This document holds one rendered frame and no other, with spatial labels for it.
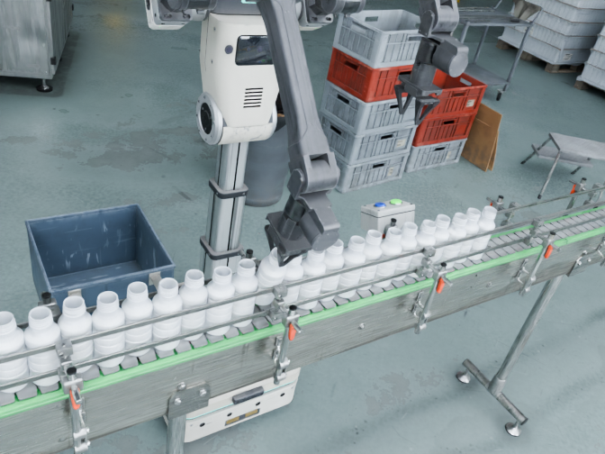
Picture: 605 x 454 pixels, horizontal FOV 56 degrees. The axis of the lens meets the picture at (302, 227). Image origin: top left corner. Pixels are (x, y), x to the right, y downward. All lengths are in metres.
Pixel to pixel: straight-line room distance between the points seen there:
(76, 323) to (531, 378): 2.34
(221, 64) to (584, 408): 2.27
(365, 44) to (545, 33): 5.08
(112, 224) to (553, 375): 2.23
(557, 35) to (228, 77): 6.94
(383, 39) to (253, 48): 1.93
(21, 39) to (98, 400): 3.78
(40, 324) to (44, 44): 3.77
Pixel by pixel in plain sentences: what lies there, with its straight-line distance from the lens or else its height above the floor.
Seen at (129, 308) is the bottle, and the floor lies 1.13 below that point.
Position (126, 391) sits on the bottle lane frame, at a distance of 1.26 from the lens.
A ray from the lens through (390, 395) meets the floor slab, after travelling 2.63.
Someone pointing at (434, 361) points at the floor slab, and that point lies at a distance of 2.86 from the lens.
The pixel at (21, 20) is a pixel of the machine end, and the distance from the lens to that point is 4.71.
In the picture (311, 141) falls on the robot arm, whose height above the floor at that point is 1.49.
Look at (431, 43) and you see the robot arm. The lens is 1.41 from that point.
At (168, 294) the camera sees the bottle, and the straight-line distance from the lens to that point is 1.15.
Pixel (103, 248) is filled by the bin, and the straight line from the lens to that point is 1.83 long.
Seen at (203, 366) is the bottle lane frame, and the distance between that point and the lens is 1.30.
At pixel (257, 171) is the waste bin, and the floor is 0.27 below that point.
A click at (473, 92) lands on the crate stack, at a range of 4.51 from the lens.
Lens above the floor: 1.92
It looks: 34 degrees down
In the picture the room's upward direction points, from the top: 12 degrees clockwise
